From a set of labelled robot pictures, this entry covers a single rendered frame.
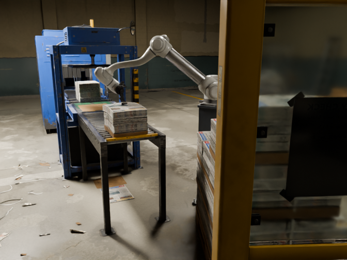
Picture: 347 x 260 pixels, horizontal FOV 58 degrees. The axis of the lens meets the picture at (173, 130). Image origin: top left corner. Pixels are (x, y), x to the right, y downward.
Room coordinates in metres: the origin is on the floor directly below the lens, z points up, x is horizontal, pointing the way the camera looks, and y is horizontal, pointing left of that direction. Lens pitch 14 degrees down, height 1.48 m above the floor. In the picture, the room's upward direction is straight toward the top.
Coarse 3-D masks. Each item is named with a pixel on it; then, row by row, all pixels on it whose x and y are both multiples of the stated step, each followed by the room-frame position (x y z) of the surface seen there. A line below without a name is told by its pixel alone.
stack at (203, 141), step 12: (204, 132) 2.52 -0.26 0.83; (204, 144) 2.16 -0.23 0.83; (204, 156) 2.19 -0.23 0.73; (204, 168) 2.17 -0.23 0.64; (204, 180) 2.12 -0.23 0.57; (204, 192) 2.14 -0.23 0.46; (204, 216) 2.12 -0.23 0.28; (204, 228) 2.07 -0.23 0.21; (204, 240) 2.05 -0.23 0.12; (204, 252) 2.04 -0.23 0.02
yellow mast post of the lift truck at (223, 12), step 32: (224, 0) 0.80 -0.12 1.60; (256, 0) 0.77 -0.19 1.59; (224, 32) 0.78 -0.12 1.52; (256, 32) 0.77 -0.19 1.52; (224, 64) 0.77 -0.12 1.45; (256, 64) 0.77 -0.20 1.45; (224, 96) 0.77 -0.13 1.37; (256, 96) 0.77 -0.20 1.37; (224, 128) 0.77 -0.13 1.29; (256, 128) 0.77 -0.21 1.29; (224, 160) 0.76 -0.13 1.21; (224, 192) 0.76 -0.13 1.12; (224, 224) 0.76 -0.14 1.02; (224, 256) 0.76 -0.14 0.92
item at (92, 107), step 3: (78, 105) 4.02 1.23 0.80; (81, 105) 4.02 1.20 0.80; (84, 105) 4.02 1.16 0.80; (87, 105) 4.02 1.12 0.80; (90, 105) 4.02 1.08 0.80; (93, 105) 4.02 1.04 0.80; (96, 105) 4.02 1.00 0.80; (99, 105) 4.02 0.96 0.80; (102, 105) 4.02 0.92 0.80; (81, 108) 3.79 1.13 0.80; (84, 108) 3.79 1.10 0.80; (87, 108) 3.79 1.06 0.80; (90, 108) 3.79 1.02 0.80; (93, 108) 3.79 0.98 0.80; (96, 108) 3.79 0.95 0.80; (99, 108) 3.79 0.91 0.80; (102, 108) 3.79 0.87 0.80
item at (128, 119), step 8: (112, 112) 2.39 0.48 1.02; (120, 112) 2.40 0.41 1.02; (128, 112) 2.43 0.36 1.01; (136, 112) 2.46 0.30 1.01; (144, 112) 2.48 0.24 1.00; (112, 120) 2.41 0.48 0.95; (120, 120) 2.40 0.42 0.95; (128, 120) 2.43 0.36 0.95; (136, 120) 2.46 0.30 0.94; (144, 120) 2.48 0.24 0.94; (112, 128) 2.46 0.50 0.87; (120, 128) 2.40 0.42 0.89; (128, 128) 2.43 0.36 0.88; (136, 128) 2.46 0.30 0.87; (144, 128) 2.49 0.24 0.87
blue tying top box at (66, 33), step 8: (64, 32) 3.97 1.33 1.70; (72, 32) 3.67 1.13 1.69; (80, 32) 3.70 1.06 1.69; (88, 32) 3.74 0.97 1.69; (96, 32) 3.77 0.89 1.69; (104, 32) 3.81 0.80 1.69; (112, 32) 3.85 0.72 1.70; (64, 40) 4.04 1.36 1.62; (72, 40) 3.66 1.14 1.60; (80, 40) 3.70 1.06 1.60; (88, 40) 3.74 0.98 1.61; (96, 40) 3.77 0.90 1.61; (104, 40) 3.81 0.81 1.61; (112, 40) 3.85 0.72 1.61
